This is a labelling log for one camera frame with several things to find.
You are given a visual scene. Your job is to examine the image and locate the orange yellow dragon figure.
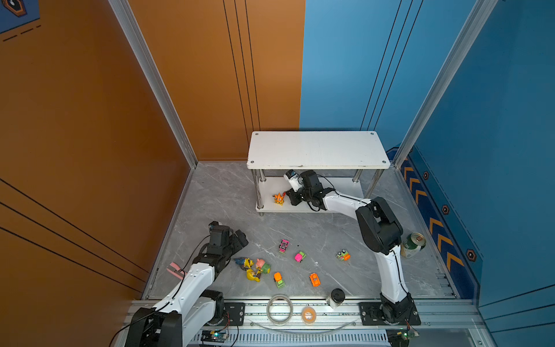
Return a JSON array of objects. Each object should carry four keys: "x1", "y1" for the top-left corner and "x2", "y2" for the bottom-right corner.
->
[{"x1": 273, "y1": 192, "x2": 286, "y2": 205}]

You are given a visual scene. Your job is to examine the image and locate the pink green monster figure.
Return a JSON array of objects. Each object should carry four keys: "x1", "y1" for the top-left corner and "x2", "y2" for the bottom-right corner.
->
[{"x1": 255, "y1": 259, "x2": 271, "y2": 274}]

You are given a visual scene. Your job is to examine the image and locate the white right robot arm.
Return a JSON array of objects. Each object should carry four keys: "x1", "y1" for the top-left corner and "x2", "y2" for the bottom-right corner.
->
[{"x1": 284, "y1": 169, "x2": 421, "y2": 325}]

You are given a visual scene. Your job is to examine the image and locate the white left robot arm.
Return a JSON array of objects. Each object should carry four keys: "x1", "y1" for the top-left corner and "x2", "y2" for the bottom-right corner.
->
[{"x1": 125, "y1": 221, "x2": 249, "y2": 346}]

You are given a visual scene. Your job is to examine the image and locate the white two-tier metal shelf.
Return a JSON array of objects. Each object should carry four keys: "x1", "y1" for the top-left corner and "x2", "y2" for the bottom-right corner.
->
[{"x1": 247, "y1": 131, "x2": 390, "y2": 214}]

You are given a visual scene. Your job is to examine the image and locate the blue yellow duck figure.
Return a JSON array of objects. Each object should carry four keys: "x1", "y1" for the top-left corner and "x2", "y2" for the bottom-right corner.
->
[{"x1": 234, "y1": 257, "x2": 254, "y2": 271}]

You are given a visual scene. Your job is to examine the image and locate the yellow banana figure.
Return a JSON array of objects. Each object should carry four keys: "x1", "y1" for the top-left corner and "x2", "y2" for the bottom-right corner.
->
[{"x1": 247, "y1": 269, "x2": 262, "y2": 283}]

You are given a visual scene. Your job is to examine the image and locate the pink black toy car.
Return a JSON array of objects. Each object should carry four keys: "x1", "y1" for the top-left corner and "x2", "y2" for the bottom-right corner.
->
[{"x1": 278, "y1": 239, "x2": 290, "y2": 254}]

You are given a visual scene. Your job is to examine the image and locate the pink green toy car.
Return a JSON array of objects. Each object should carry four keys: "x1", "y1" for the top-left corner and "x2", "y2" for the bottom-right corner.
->
[{"x1": 294, "y1": 251, "x2": 306, "y2": 263}]

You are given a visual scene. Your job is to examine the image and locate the orange green toy truck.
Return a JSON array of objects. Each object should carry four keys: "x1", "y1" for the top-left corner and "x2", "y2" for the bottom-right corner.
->
[{"x1": 273, "y1": 272, "x2": 285, "y2": 289}]

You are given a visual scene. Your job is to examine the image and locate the green orange toy car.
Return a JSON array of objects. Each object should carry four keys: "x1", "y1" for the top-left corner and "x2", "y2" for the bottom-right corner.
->
[{"x1": 336, "y1": 250, "x2": 351, "y2": 261}]

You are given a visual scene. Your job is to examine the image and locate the clear tape roll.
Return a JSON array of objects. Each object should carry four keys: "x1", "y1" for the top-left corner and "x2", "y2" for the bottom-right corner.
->
[{"x1": 266, "y1": 294, "x2": 294, "y2": 326}]

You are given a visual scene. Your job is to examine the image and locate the green circuit board left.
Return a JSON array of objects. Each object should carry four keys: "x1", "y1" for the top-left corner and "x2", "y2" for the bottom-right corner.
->
[{"x1": 200, "y1": 330, "x2": 229, "y2": 344}]

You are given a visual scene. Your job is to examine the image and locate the green circuit board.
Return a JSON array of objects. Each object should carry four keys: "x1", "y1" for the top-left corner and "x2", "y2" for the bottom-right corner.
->
[
  {"x1": 386, "y1": 329, "x2": 420, "y2": 347},
  {"x1": 200, "y1": 330, "x2": 229, "y2": 344}
]

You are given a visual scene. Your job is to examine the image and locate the black lidded paper cup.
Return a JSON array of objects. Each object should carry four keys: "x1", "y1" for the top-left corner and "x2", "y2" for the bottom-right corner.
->
[{"x1": 326, "y1": 288, "x2": 345, "y2": 309}]

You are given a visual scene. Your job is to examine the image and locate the tan tape roll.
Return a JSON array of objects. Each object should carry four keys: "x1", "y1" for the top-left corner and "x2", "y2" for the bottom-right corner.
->
[{"x1": 301, "y1": 306, "x2": 317, "y2": 325}]

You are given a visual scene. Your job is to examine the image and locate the green beverage can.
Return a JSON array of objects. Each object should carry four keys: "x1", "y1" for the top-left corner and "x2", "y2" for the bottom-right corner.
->
[{"x1": 401, "y1": 232, "x2": 426, "y2": 258}]

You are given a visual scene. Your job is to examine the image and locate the green circuit board right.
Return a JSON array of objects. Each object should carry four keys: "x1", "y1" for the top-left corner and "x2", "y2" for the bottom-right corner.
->
[{"x1": 386, "y1": 329, "x2": 420, "y2": 347}]

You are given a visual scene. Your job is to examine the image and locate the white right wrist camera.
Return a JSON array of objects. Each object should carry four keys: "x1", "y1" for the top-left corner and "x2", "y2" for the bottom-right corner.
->
[{"x1": 284, "y1": 169, "x2": 304, "y2": 192}]

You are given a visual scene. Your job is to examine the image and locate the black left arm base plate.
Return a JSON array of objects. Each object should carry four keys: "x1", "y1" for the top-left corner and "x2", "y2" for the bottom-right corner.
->
[{"x1": 207, "y1": 302, "x2": 246, "y2": 327}]

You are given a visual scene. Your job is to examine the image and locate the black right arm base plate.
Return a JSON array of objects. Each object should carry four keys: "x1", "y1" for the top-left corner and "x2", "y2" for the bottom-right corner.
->
[{"x1": 358, "y1": 301, "x2": 421, "y2": 326}]

